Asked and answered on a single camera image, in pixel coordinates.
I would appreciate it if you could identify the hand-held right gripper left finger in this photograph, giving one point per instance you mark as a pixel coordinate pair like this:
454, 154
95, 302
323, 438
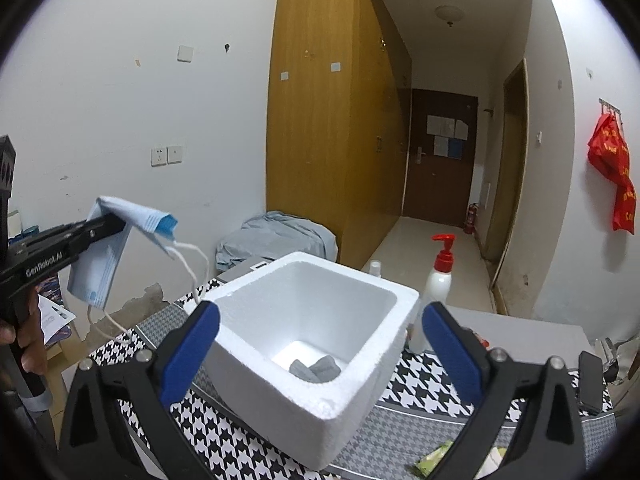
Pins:
192, 355

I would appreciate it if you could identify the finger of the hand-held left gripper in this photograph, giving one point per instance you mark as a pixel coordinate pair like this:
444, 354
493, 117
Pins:
100, 227

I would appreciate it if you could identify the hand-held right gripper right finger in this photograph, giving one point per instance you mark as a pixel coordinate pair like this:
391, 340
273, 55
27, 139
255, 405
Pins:
450, 355

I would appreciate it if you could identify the blue face mask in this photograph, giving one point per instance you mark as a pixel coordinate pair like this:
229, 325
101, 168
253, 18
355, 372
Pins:
95, 270

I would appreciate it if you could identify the white foam box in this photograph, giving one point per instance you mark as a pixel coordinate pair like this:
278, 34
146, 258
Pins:
300, 425

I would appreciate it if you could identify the person's left hand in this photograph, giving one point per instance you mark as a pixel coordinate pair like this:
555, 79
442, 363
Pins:
31, 335

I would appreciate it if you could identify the printed paper leaflet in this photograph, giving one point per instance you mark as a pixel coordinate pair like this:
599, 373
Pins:
55, 320

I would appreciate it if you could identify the white red pump bottle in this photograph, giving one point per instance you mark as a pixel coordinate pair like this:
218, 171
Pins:
437, 285

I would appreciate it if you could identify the green snack packet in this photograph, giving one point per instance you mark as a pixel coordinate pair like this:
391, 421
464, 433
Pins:
440, 460

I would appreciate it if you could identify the houndstooth table cloth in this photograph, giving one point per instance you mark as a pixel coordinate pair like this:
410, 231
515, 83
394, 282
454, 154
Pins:
240, 450

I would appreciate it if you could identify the cardboard box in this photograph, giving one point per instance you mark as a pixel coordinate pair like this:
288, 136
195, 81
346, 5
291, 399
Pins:
70, 370

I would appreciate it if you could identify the white remote control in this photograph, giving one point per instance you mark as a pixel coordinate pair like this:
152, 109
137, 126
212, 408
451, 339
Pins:
260, 264

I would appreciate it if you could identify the grey cloth piece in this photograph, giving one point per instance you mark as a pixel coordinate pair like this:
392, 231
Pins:
315, 369

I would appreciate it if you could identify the red fire extinguisher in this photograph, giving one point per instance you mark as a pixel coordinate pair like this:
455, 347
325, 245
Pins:
470, 220

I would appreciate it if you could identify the grey blue cloth pile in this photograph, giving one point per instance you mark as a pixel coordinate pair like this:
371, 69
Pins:
275, 240

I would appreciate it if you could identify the black flat case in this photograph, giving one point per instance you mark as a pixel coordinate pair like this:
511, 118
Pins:
590, 390

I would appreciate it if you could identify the dark brown door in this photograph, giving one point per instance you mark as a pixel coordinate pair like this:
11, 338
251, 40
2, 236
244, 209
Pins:
425, 190

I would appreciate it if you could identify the white plastic bag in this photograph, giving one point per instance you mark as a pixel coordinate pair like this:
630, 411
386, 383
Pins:
617, 357

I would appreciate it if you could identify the wooden side doorway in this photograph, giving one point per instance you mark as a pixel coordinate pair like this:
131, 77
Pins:
507, 170

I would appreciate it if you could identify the blue paper sheet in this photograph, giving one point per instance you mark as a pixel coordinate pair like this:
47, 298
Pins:
455, 148

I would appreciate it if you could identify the wooden wardrobe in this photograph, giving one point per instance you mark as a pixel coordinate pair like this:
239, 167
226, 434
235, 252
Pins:
320, 160

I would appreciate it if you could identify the large white paper sheet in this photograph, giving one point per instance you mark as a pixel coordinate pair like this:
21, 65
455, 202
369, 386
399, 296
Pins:
440, 125

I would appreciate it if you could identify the red printed plastic bag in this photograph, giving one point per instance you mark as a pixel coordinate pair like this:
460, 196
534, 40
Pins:
612, 160

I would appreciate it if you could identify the ceiling lamp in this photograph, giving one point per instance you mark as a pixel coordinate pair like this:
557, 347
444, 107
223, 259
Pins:
451, 14

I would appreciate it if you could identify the white wall socket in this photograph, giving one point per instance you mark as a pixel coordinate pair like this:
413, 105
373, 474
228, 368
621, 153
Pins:
174, 154
158, 155

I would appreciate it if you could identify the white wall plate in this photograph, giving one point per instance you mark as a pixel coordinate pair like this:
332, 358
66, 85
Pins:
185, 53

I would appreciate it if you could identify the metal wall hook rack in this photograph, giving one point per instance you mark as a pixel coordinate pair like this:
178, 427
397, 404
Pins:
611, 107

